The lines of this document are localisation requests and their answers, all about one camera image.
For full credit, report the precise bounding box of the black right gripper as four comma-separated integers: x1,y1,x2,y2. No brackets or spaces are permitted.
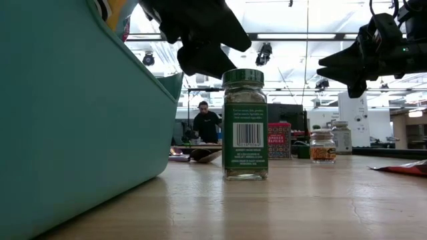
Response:
316,13,427,99

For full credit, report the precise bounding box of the white pill bottle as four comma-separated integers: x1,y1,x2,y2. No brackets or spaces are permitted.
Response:
332,119,353,155

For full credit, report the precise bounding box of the yellow creamy chicken noodle packet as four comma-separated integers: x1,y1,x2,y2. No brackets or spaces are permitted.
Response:
94,0,139,43

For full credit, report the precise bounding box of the small glass spice jar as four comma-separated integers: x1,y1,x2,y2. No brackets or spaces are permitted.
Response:
309,128,337,164

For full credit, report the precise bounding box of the long black spoon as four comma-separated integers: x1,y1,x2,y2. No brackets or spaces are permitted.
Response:
189,148,223,164

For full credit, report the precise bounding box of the dark green tin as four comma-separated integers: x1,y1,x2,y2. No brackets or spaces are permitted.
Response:
296,145,311,159

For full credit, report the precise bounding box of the purple handled silver spoon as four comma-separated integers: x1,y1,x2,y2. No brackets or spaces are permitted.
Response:
168,147,201,163

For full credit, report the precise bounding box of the red paprika tin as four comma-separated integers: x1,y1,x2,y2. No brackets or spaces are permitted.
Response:
268,122,292,160

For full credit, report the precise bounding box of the black ceiling spotlight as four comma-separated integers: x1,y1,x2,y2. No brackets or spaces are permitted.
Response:
315,78,331,93
255,42,273,67
142,51,156,67

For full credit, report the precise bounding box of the white column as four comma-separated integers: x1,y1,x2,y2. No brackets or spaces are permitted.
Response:
337,90,371,147

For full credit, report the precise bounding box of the person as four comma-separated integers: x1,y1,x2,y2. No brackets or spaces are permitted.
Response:
192,101,223,144

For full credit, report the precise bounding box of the dark screen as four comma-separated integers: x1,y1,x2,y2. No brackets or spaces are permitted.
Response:
266,103,308,134

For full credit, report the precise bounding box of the brown snack packet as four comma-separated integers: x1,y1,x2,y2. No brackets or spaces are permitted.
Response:
368,159,427,177

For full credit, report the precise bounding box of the teal plastic bin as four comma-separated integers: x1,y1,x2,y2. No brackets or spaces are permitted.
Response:
0,0,185,240

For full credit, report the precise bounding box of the black aluminium table frame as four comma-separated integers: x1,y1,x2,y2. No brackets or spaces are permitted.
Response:
352,147,427,161

